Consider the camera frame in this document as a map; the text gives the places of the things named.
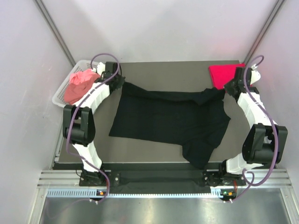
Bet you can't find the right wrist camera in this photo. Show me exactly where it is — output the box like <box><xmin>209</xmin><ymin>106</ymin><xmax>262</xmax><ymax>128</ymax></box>
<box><xmin>235</xmin><ymin>66</ymin><xmax>262</xmax><ymax>86</ymax></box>

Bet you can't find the white plastic laundry basket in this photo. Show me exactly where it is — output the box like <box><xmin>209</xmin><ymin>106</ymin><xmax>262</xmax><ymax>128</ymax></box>
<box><xmin>52</xmin><ymin>60</ymin><xmax>95</xmax><ymax>107</ymax></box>

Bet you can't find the aluminium frame rail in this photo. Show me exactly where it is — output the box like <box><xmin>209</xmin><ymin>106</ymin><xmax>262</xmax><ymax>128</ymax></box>
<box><xmin>37</xmin><ymin>169</ymin><xmax>292</xmax><ymax>187</ymax></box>

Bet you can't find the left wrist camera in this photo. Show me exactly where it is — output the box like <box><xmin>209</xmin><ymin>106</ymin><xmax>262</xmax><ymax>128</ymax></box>
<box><xmin>93</xmin><ymin>62</ymin><xmax>117</xmax><ymax>83</ymax></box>

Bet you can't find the perforated grey cable duct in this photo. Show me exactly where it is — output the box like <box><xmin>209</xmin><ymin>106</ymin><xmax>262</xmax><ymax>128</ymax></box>
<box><xmin>46</xmin><ymin>189</ymin><xmax>235</xmax><ymax>199</ymax></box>

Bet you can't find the crumpled pink t shirt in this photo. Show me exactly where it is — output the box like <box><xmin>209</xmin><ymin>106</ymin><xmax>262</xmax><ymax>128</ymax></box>
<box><xmin>64</xmin><ymin>69</ymin><xmax>100</xmax><ymax>105</ymax></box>

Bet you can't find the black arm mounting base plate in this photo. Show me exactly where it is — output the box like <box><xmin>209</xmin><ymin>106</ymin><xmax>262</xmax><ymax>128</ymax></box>
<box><xmin>78</xmin><ymin>162</ymin><xmax>246</xmax><ymax>194</ymax></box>

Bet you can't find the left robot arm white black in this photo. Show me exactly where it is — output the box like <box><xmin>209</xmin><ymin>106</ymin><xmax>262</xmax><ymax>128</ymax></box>
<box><xmin>63</xmin><ymin>73</ymin><xmax>125</xmax><ymax>187</ymax></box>

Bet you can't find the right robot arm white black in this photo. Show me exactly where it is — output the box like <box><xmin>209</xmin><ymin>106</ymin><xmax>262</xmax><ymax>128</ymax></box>
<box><xmin>203</xmin><ymin>78</ymin><xmax>288</xmax><ymax>187</ymax></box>

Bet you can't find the folded red t shirt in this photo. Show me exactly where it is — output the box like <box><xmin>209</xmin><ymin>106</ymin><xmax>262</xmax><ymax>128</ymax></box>
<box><xmin>208</xmin><ymin>63</ymin><xmax>245</xmax><ymax>90</ymax></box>

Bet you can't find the black t shirt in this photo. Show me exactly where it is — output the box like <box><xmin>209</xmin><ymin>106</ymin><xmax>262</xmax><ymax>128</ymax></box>
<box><xmin>109</xmin><ymin>82</ymin><xmax>230</xmax><ymax>169</ymax></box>

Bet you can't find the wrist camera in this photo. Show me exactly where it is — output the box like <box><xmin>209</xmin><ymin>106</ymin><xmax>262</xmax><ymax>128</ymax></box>
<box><xmin>235</xmin><ymin>66</ymin><xmax>262</xmax><ymax>86</ymax></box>
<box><xmin>93</xmin><ymin>62</ymin><xmax>117</xmax><ymax>83</ymax></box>

